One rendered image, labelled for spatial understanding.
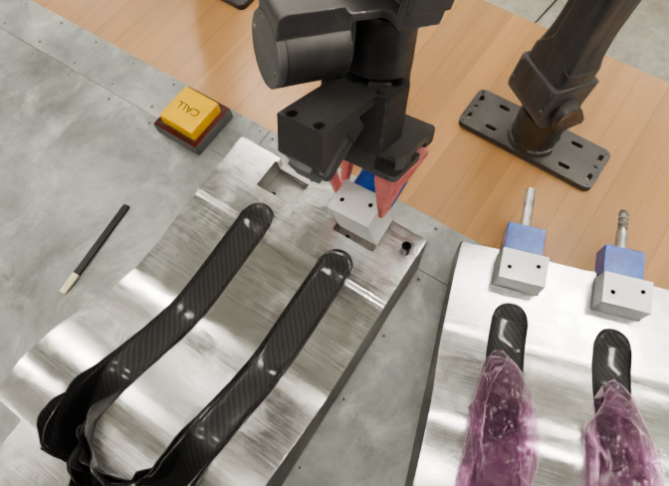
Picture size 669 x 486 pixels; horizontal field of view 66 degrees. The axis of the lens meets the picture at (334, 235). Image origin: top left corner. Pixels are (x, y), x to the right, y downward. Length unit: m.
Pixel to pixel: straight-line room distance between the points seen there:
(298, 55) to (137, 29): 0.60
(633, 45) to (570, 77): 1.54
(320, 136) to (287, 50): 0.06
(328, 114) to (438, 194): 0.35
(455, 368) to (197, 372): 0.26
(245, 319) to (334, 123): 0.26
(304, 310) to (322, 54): 0.28
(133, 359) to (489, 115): 0.56
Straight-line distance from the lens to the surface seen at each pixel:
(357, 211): 0.52
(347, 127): 0.40
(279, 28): 0.37
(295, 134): 0.39
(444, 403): 0.54
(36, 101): 0.94
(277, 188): 0.65
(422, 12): 0.38
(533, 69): 0.65
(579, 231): 0.74
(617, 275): 0.63
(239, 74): 0.85
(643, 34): 2.22
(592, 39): 0.61
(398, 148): 0.45
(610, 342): 0.64
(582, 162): 0.78
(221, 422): 0.53
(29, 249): 0.80
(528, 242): 0.63
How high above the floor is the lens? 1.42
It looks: 66 degrees down
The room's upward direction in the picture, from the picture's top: 7 degrees counter-clockwise
